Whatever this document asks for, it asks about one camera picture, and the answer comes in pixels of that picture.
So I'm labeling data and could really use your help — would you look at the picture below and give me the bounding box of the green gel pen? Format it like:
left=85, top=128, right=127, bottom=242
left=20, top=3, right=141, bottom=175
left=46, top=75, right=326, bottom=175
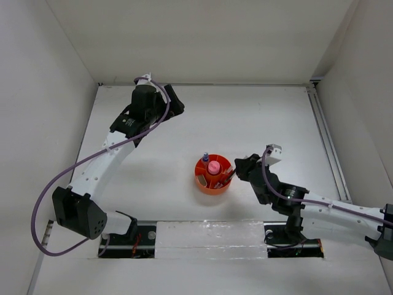
left=222, top=169, right=236, bottom=185

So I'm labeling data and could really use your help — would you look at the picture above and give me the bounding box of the pink-capped patterned bottle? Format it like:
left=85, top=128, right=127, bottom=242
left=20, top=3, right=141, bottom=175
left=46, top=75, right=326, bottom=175
left=207, top=160, right=221, bottom=175

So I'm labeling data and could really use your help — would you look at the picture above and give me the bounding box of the pink white mini stapler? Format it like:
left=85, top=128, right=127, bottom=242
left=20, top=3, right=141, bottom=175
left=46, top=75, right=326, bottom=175
left=197, top=175, right=207, bottom=187

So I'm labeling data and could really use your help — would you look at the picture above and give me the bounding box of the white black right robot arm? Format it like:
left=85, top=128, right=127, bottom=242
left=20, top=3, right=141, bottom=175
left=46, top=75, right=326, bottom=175
left=235, top=152, right=392, bottom=260

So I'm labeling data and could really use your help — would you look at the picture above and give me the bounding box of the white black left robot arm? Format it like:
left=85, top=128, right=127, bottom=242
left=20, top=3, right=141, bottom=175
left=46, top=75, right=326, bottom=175
left=52, top=79, right=184, bottom=244

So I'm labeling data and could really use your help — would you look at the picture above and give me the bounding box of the orange round organizer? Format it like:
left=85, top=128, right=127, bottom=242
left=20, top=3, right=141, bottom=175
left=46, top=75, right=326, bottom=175
left=194, top=154, right=234, bottom=195

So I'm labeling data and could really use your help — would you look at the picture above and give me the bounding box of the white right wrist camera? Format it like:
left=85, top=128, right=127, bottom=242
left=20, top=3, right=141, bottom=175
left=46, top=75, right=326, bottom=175
left=265, top=144, right=282, bottom=166

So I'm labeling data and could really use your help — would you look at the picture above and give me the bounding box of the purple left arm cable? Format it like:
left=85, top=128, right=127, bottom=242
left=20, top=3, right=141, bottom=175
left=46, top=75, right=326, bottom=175
left=30, top=75, right=171, bottom=258

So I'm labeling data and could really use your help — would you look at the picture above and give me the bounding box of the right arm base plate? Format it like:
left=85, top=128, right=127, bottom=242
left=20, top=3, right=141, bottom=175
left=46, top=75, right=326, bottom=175
left=263, top=222, right=324, bottom=258

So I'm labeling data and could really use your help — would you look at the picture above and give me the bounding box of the aluminium rail at table edge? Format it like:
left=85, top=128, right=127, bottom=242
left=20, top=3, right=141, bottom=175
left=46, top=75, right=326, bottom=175
left=306, top=80, right=352, bottom=203

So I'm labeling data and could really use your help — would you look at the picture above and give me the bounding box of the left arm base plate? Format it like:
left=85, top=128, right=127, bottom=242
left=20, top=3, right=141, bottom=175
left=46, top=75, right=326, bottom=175
left=98, top=222, right=157, bottom=259

